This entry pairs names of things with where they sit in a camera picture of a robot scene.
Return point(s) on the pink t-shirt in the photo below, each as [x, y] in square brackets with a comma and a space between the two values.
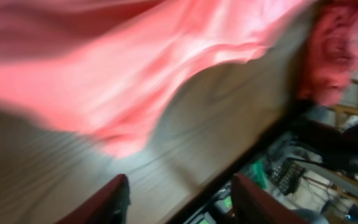
[108, 69]

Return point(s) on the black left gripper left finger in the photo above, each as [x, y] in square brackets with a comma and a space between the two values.
[107, 206]

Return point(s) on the red crumpled t-shirt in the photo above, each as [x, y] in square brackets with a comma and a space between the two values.
[332, 53]

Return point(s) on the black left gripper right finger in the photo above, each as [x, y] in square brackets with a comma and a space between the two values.
[252, 205]

